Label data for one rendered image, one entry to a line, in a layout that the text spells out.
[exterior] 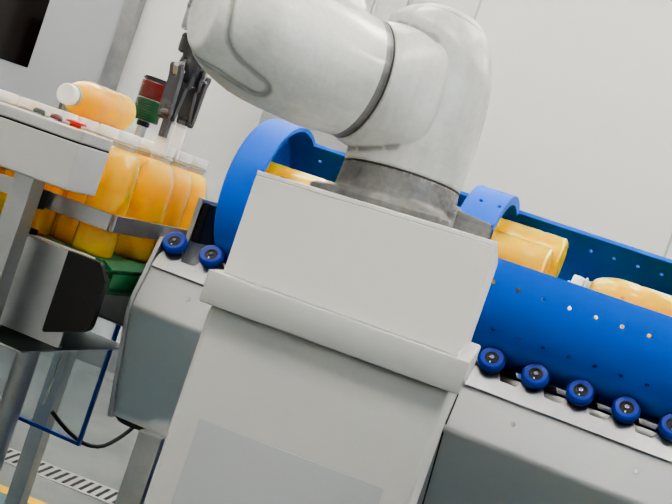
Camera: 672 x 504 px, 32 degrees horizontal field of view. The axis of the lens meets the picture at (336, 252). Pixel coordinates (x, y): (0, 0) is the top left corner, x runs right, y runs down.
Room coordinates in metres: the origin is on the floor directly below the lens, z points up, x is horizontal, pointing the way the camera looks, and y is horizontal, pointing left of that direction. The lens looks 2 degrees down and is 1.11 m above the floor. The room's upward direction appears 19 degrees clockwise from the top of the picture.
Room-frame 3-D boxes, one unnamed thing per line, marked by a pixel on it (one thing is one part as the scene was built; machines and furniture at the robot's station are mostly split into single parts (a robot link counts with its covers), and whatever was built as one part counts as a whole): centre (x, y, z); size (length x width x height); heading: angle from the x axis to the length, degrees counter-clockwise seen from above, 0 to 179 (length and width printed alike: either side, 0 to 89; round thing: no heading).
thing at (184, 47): (2.20, 0.37, 1.29); 0.08 x 0.07 x 0.09; 162
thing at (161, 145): (2.18, 0.37, 1.13); 0.03 x 0.01 x 0.07; 72
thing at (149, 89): (2.63, 0.50, 1.23); 0.06 x 0.06 x 0.04
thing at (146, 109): (2.63, 0.50, 1.18); 0.06 x 0.06 x 0.05
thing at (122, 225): (2.20, 0.32, 0.96); 0.40 x 0.01 x 0.03; 163
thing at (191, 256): (2.18, 0.24, 0.99); 0.10 x 0.02 x 0.12; 163
